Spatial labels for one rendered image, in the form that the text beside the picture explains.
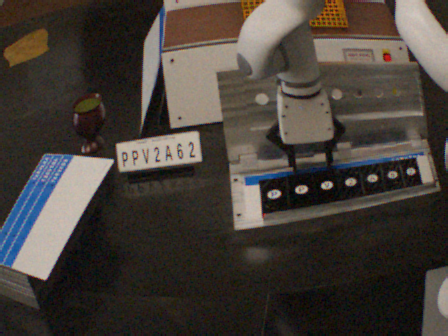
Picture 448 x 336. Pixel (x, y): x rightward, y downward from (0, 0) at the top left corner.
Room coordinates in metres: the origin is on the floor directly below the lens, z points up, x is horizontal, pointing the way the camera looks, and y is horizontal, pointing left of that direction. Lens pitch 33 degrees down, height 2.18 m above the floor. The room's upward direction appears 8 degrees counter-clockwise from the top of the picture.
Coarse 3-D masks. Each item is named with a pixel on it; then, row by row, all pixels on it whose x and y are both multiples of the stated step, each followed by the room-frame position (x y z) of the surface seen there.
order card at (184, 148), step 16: (128, 144) 1.99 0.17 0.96; (144, 144) 1.98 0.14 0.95; (160, 144) 1.98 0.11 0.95; (176, 144) 1.98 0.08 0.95; (192, 144) 1.97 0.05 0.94; (128, 160) 1.97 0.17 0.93; (144, 160) 1.97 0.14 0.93; (160, 160) 1.97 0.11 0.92; (176, 160) 1.96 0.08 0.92; (192, 160) 1.96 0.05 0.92
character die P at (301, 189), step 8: (288, 176) 1.84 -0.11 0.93; (296, 176) 1.84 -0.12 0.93; (304, 176) 1.84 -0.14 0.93; (312, 176) 1.83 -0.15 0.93; (288, 184) 1.82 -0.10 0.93; (296, 184) 1.82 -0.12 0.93; (304, 184) 1.81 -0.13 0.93; (312, 184) 1.81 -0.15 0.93; (288, 192) 1.79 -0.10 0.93; (296, 192) 1.79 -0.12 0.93; (304, 192) 1.79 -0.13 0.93; (312, 192) 1.78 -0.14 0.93; (296, 200) 1.77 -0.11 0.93; (304, 200) 1.76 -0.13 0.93; (312, 200) 1.76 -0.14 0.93; (296, 208) 1.75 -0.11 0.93
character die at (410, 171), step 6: (402, 162) 1.83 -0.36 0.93; (408, 162) 1.83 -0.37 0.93; (414, 162) 1.81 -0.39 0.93; (402, 168) 1.81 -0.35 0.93; (408, 168) 1.80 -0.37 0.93; (414, 168) 1.79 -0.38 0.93; (402, 174) 1.78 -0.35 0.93; (408, 174) 1.78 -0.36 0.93; (414, 174) 1.77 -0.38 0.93; (420, 174) 1.77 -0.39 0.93; (408, 180) 1.76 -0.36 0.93; (414, 180) 1.75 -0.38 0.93; (420, 180) 1.75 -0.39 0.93; (408, 186) 1.74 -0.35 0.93
